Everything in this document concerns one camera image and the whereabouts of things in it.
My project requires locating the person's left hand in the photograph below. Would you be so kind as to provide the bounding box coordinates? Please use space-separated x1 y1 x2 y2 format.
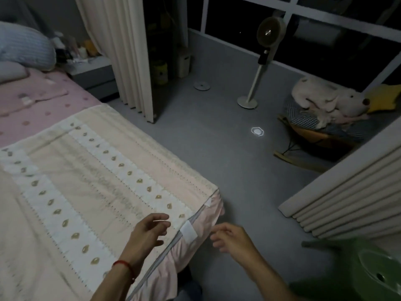
121 213 171 267

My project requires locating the person's right hand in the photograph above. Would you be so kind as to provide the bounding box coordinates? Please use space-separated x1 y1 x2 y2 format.
209 223 260 264

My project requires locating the person's left forearm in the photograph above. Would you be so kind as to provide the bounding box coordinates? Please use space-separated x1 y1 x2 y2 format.
90 259 140 301

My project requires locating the person's right forearm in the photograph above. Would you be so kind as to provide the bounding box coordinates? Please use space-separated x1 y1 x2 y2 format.
247 250 302 301

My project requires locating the beige patterned quilt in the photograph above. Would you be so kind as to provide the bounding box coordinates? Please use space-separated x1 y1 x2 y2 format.
0 104 225 301

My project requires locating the wooden rocking chair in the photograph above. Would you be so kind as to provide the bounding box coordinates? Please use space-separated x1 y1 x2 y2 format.
273 115 361 173

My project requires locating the cream pleated curtain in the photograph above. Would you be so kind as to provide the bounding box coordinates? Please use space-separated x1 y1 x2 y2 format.
278 117 401 247

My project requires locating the green plastic stool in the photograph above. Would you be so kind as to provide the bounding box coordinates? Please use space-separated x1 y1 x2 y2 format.
290 236 401 301

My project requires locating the checkered blanket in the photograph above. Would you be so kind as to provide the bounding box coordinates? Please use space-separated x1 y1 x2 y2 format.
283 96 376 142

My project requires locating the yellow bin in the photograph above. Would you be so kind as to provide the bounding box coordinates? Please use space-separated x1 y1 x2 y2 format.
152 60 169 85

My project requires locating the white bedside table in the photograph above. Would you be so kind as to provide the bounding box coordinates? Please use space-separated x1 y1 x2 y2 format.
65 55 120 99

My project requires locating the white box appliance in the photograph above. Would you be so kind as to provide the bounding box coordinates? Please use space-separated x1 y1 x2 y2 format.
177 52 192 79

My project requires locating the pink dotted bed sheet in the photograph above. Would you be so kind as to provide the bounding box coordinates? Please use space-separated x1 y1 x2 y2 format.
0 68 102 148

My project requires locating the white plush dog toy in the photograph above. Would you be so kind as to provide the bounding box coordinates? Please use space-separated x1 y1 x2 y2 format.
291 76 371 129

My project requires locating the white standing fan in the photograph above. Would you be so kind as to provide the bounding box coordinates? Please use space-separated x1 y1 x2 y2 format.
237 16 286 109

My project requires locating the clutter of bedside items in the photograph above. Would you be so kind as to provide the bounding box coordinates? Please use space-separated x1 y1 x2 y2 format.
52 32 100 64

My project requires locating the pink pillow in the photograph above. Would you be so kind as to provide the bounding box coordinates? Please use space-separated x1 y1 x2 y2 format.
0 61 29 84

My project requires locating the yellow cushion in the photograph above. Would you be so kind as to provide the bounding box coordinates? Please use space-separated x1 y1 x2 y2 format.
364 83 401 114

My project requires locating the blue striped pillow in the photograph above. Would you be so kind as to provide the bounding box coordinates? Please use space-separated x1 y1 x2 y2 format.
0 21 57 71

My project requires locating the red string bracelet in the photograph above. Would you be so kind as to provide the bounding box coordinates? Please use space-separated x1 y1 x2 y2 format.
112 260 137 284

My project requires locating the white window frame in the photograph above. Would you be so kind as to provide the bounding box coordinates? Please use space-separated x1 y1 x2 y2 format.
187 0 401 93

